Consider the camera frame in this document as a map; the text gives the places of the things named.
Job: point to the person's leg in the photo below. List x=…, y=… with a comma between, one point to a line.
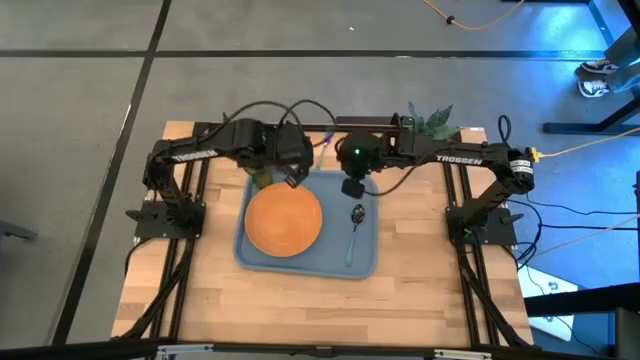
x=625, y=50
x=625, y=80

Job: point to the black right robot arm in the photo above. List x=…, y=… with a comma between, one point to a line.
x=460, y=160

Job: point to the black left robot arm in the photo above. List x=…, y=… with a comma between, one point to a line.
x=192, y=154

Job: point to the black bar with knob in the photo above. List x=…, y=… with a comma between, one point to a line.
x=370, y=120

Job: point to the blue plastic tray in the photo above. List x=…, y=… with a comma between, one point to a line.
x=340, y=235

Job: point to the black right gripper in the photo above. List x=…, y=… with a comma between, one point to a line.
x=357, y=160

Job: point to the silver corner bracket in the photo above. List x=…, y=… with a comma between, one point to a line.
x=462, y=354
x=185, y=348

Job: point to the grey metal bracket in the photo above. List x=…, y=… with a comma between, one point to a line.
x=15, y=231

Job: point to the black aluminium table frame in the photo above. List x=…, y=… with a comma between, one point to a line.
x=260, y=351

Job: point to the white printed sheet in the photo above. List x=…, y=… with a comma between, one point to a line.
x=545, y=287

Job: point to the green ribbed glass cup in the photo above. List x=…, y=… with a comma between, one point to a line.
x=261, y=179

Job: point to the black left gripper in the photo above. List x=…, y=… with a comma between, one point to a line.
x=292, y=147

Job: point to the person's shoe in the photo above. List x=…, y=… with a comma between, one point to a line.
x=592, y=89
x=600, y=67

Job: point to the orange round plate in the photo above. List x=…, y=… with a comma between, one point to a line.
x=283, y=220

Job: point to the green plant in white pot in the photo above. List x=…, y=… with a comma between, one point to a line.
x=440, y=125

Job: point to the black beam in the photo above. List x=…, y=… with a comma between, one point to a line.
x=575, y=302

